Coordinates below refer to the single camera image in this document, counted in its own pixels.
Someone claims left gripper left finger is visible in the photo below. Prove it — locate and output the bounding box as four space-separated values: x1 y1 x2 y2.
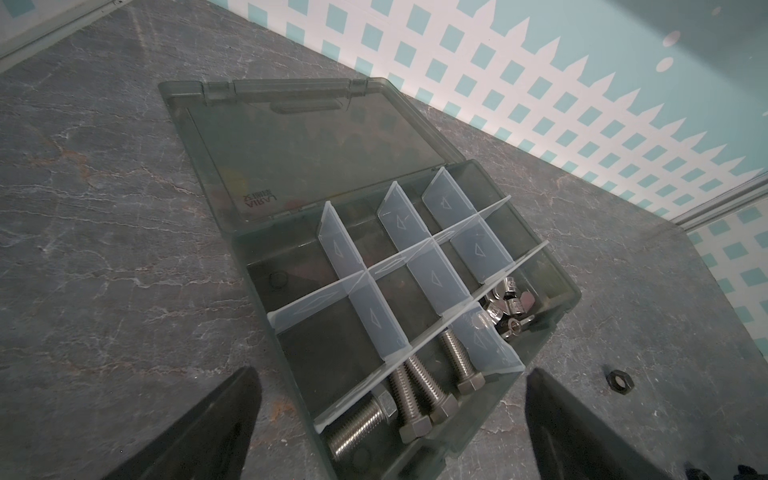
106 367 262 479

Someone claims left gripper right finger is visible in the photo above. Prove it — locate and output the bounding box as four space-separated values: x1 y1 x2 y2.
525 368 669 479

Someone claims silver hex bolt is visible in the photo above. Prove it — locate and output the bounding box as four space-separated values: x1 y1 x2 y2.
389 364 432 444
440 328 485 395
405 355 459 424
328 384 398 461

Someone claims silver wing nut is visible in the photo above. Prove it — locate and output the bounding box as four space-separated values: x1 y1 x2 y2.
486 276 536 317
483 306 536 341

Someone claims black hex nut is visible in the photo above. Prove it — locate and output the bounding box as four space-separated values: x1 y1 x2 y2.
606 370 635 395

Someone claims grey plastic organizer box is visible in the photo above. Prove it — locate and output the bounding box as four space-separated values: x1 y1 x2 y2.
159 78 581 479

